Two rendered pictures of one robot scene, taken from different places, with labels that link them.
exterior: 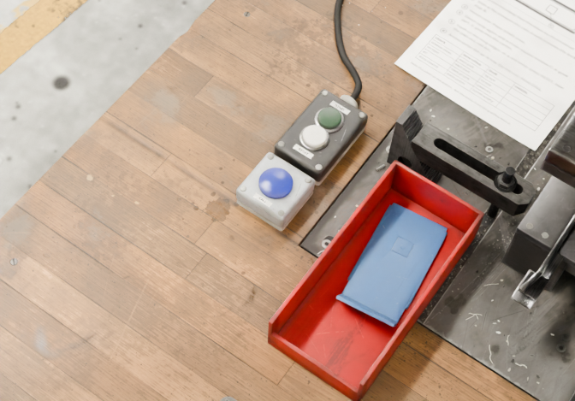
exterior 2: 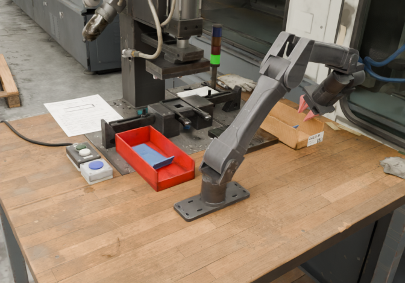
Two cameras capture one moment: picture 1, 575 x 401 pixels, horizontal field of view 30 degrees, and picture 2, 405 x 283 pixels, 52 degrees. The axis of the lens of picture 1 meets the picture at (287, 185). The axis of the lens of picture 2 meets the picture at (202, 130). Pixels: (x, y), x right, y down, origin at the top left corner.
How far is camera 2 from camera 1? 0.92 m
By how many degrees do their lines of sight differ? 56
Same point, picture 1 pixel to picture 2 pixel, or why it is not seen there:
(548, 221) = (165, 111)
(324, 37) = (38, 147)
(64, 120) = not seen: outside the picture
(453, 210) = (141, 134)
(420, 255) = (149, 150)
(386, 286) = (155, 159)
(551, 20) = (85, 108)
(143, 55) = not seen: outside the picture
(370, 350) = (176, 169)
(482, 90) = (97, 125)
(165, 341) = (137, 217)
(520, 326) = (187, 142)
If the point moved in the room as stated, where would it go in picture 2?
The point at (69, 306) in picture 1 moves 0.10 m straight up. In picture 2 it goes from (97, 242) to (94, 205)
